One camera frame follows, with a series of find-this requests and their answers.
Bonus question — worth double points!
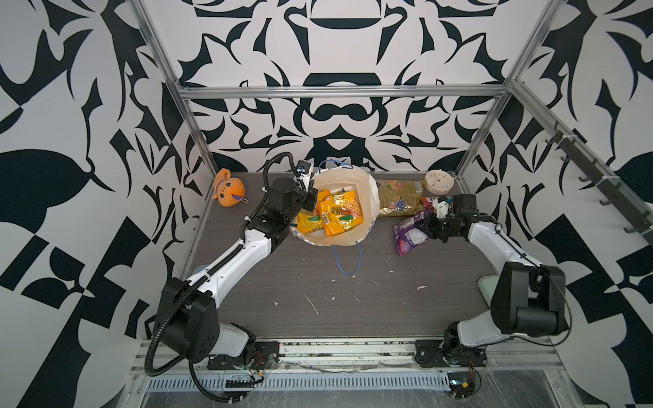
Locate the blue checkered paper bag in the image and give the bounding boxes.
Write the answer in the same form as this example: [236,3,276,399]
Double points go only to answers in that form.
[291,159,380,258]

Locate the purple snack packet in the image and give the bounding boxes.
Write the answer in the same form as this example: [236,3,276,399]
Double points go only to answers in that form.
[393,211,432,256]

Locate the yellow snack packet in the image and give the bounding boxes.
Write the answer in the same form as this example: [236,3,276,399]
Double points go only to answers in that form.
[295,188,364,236]

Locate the gold snack packet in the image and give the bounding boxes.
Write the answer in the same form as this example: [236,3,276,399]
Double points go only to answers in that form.
[376,180,423,217]

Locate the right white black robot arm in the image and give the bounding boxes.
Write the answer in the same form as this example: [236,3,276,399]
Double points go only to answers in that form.
[419,194,573,350]

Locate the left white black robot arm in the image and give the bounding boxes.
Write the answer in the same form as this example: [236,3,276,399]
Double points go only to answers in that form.
[146,174,318,365]

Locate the pink round timer clock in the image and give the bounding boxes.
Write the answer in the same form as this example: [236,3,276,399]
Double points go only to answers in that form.
[423,169,455,196]

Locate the orange plush toy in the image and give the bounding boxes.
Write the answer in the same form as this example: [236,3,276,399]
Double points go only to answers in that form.
[212,168,248,207]

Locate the green sponge block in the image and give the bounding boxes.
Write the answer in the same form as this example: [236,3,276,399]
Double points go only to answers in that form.
[477,275,499,307]

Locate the blue grey block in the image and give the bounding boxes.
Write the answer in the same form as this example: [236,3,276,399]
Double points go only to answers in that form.
[189,265,208,278]

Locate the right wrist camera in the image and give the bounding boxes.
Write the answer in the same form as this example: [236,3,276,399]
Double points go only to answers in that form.
[434,197,452,219]

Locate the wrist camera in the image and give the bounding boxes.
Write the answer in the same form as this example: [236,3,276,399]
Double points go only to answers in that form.
[295,160,314,190]
[434,197,452,219]

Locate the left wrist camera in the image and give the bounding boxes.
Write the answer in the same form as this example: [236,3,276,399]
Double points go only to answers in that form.
[295,160,314,190]

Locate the black corrugated cable conduit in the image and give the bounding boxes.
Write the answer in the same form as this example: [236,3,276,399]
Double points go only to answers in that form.
[144,151,297,404]

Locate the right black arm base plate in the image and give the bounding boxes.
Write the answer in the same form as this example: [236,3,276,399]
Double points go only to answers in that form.
[414,340,486,368]

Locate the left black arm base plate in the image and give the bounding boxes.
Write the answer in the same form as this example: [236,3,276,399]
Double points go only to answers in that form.
[207,341,281,371]

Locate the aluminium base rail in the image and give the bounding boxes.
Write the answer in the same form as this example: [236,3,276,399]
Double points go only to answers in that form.
[129,338,569,395]

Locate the grey wall hook rack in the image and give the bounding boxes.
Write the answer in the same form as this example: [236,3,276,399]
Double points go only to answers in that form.
[546,121,652,246]

